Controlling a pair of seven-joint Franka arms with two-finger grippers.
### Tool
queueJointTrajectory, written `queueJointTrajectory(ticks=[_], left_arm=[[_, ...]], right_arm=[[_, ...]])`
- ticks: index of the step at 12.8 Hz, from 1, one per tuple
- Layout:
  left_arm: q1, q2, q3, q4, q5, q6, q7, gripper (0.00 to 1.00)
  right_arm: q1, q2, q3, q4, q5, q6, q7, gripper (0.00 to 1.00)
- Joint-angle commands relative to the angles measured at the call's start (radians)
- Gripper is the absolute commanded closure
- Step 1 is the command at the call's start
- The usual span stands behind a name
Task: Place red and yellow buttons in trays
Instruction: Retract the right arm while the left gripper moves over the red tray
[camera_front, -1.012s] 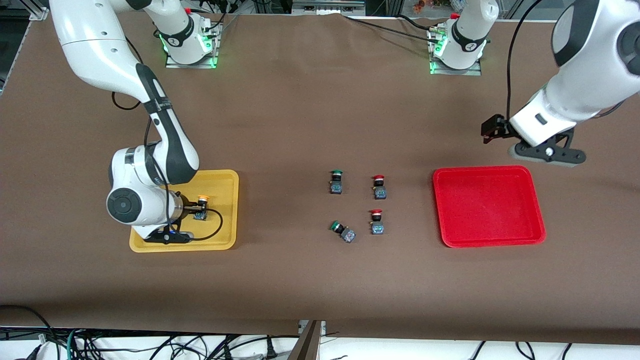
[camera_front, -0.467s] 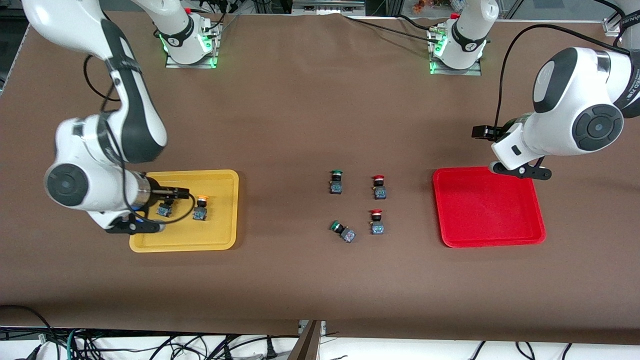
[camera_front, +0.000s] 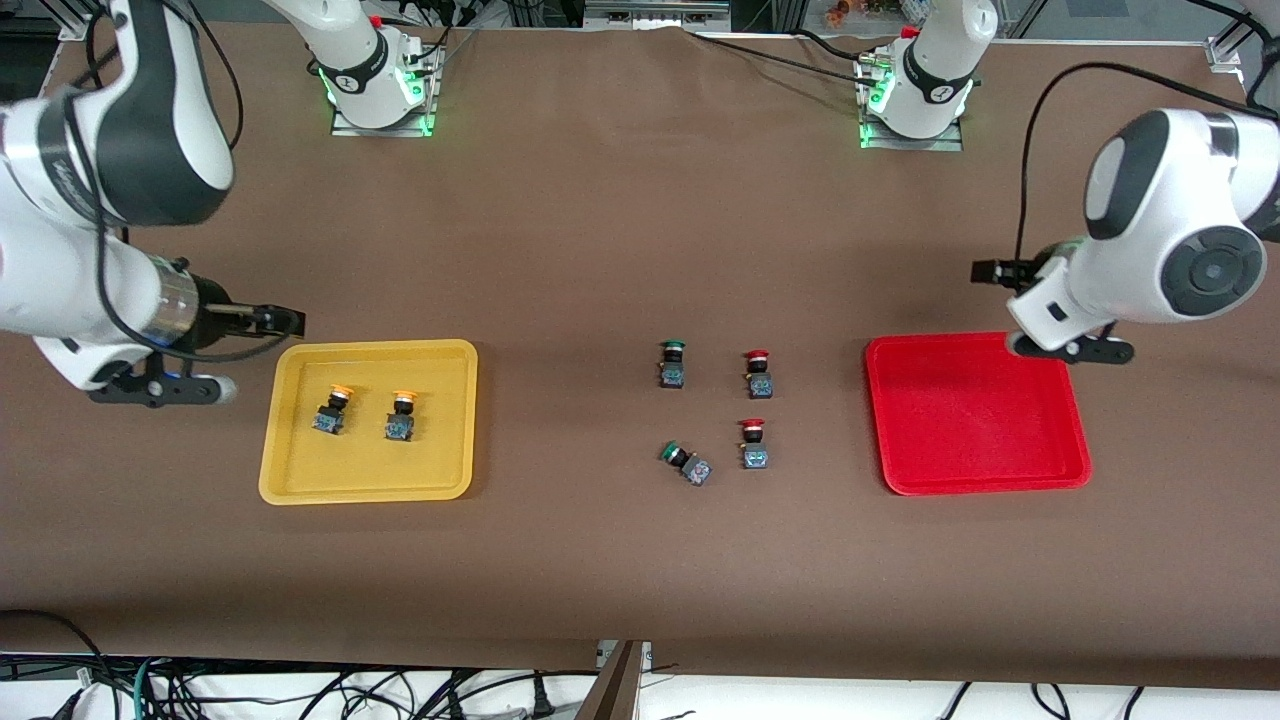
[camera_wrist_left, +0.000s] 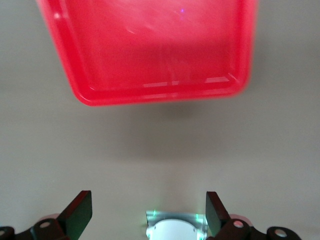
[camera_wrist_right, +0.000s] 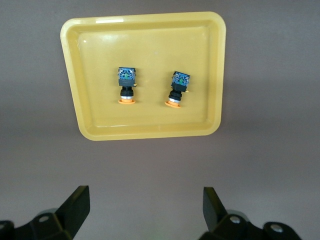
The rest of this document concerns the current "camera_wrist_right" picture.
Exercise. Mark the yellow push button switch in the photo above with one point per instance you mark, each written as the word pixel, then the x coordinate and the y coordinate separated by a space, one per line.
pixel 180 83
pixel 127 80

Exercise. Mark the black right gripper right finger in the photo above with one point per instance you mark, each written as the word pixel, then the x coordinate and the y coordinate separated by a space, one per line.
pixel 222 222

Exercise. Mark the brown table cover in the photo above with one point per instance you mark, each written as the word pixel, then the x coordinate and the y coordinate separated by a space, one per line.
pixel 160 175

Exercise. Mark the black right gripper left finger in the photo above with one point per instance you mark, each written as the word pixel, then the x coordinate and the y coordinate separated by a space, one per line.
pixel 62 220

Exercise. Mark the yellow plastic tray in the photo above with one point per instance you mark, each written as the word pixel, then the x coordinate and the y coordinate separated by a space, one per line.
pixel 150 50

